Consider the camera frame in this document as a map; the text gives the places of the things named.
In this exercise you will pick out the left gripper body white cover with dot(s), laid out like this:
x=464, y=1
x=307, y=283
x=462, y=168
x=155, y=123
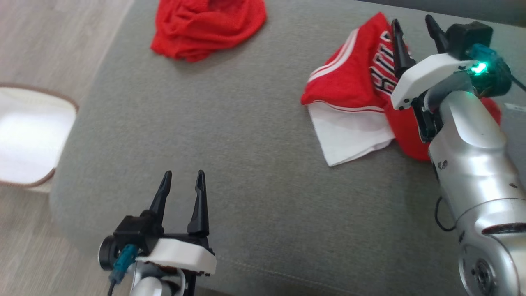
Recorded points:
x=181, y=255

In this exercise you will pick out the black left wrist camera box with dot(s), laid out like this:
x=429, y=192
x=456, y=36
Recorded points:
x=135, y=230

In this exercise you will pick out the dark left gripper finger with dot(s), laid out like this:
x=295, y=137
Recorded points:
x=200, y=205
x=161, y=197

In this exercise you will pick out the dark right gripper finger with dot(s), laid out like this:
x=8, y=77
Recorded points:
x=400, y=49
x=437, y=35

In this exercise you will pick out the white laundry basket brown rim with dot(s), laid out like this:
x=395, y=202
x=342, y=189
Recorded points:
x=28, y=135

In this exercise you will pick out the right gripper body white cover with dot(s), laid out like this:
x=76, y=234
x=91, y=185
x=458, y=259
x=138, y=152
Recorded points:
x=427, y=76

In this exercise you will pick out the grey fabric sofa seat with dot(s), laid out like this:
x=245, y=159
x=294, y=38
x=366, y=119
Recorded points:
x=267, y=172

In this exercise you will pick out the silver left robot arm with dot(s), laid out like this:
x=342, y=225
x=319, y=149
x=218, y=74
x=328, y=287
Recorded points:
x=152, y=285

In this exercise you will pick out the red mesh shorts white stripe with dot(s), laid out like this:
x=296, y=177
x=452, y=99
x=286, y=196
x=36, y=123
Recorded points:
x=205, y=28

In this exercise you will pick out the red white printed jersey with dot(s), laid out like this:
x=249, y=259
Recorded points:
x=349, y=82

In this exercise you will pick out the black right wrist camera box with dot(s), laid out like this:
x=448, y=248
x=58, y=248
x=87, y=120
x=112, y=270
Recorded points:
x=468, y=37

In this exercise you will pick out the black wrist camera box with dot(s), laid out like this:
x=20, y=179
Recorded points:
x=135, y=230
x=468, y=37

